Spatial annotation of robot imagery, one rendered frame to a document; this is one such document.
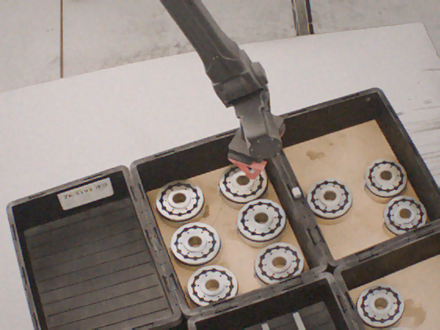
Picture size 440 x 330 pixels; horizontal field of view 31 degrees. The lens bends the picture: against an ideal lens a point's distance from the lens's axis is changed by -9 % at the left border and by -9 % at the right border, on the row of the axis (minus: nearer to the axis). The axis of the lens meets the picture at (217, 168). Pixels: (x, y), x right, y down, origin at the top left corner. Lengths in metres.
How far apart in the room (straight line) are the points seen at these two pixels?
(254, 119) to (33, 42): 2.24
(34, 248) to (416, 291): 0.85
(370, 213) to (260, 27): 1.69
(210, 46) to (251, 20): 2.11
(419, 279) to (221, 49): 0.70
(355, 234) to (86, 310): 0.60
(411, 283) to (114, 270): 0.64
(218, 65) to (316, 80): 0.90
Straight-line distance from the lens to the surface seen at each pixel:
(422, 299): 1.74
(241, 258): 1.78
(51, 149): 2.20
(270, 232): 1.78
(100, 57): 3.39
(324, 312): 1.71
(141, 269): 1.79
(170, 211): 1.82
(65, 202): 1.85
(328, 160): 1.92
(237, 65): 1.37
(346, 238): 1.80
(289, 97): 2.21
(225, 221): 1.83
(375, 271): 1.72
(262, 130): 1.40
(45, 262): 1.85
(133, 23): 3.50
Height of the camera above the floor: 2.36
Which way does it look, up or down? 53 degrees down
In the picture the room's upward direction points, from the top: 8 degrees counter-clockwise
